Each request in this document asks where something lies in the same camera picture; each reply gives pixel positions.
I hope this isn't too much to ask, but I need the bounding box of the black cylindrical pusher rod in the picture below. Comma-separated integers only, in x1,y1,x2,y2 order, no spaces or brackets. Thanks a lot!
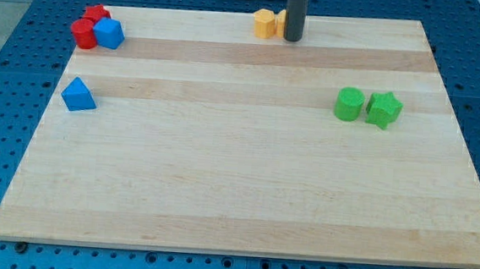
283,0,308,42

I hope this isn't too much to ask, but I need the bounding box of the green star block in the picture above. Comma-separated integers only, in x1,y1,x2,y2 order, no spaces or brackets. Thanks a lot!
365,91,404,130

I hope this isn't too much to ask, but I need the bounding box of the wooden board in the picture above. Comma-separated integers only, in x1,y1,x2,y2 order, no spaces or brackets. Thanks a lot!
0,6,480,269

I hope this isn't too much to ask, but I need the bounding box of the red star block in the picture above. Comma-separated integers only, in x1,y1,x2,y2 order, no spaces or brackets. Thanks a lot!
82,4,111,24

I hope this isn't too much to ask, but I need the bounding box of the yellow block behind rod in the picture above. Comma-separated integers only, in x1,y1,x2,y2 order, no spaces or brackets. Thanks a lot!
275,9,286,38

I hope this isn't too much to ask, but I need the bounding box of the yellow hexagon block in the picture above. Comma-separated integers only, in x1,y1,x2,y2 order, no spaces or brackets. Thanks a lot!
254,9,275,39

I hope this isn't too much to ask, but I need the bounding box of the green cylinder block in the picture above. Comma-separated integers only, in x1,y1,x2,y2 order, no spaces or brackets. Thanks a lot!
334,87,365,122

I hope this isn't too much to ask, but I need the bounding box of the blue cube block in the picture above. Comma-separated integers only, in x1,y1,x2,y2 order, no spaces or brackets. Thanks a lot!
93,17,125,49

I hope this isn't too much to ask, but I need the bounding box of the red cylinder block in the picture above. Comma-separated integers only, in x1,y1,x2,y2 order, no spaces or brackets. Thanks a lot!
70,19,97,49

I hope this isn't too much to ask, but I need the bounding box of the blue triangle block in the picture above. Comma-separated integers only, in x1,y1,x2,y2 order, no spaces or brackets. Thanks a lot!
61,77,96,112

